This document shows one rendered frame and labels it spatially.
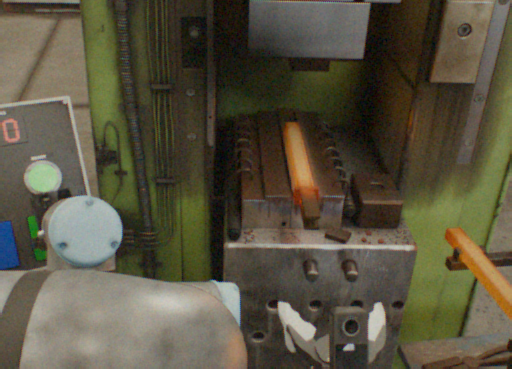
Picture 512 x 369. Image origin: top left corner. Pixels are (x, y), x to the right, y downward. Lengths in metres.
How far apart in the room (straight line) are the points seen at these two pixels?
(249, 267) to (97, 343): 0.91
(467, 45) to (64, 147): 0.77
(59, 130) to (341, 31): 0.50
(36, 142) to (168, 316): 0.77
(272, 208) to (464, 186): 0.46
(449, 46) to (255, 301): 0.63
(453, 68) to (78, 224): 0.83
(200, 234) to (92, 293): 1.09
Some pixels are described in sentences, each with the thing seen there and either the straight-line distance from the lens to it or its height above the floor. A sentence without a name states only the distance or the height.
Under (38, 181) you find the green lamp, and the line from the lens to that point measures 1.04.
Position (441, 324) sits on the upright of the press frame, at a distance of 1.66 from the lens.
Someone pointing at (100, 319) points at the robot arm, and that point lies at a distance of 0.28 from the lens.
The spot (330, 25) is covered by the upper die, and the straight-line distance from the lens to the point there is 1.03.
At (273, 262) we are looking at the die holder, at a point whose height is 0.87.
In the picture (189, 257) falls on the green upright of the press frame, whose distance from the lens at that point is 1.42.
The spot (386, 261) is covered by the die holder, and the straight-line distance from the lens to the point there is 1.21.
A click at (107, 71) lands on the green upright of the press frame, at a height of 1.19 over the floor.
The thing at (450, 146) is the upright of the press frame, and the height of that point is 1.04.
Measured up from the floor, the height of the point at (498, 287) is 0.95.
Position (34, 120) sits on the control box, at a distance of 1.05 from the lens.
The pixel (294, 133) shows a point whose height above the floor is 1.01.
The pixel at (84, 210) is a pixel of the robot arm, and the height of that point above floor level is 1.24.
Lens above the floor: 1.59
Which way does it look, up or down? 30 degrees down
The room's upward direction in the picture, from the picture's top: 3 degrees clockwise
